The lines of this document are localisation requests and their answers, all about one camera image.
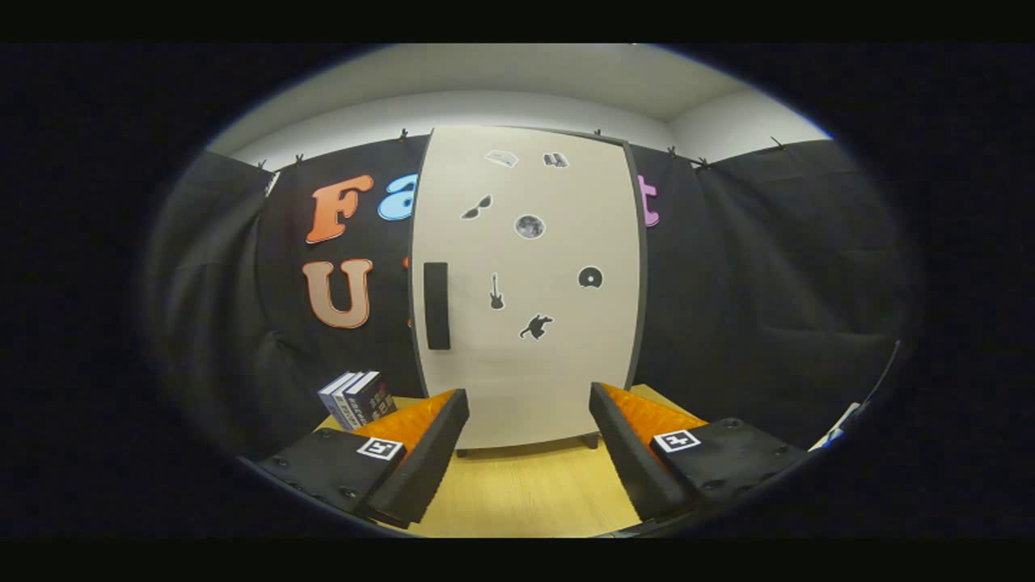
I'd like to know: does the grey cabinet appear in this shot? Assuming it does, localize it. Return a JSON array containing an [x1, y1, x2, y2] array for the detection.
[[407, 124, 651, 460]]

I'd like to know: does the blue spine book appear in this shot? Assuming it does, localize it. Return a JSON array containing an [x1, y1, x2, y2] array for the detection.
[[318, 372, 355, 430]]

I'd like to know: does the white side table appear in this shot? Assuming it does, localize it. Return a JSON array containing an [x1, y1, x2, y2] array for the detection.
[[809, 401, 863, 452]]

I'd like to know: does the dark blue cover book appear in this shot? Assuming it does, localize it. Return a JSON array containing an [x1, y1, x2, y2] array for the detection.
[[346, 371, 398, 425]]

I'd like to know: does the black door handle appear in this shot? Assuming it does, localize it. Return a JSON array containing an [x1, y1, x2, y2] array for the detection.
[[423, 261, 451, 352]]

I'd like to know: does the beige cabinet door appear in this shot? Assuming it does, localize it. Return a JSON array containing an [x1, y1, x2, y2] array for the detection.
[[411, 126, 646, 451]]

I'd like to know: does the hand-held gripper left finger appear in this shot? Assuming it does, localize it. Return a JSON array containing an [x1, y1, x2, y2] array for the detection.
[[257, 388, 471, 529]]

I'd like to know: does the white spine book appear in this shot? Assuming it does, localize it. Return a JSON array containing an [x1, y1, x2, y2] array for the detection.
[[332, 371, 366, 429]]

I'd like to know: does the black backdrop cloth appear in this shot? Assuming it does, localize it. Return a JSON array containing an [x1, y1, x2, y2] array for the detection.
[[144, 129, 923, 463]]

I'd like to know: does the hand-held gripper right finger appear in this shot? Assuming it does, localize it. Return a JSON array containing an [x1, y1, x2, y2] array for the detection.
[[589, 382, 812, 525]]

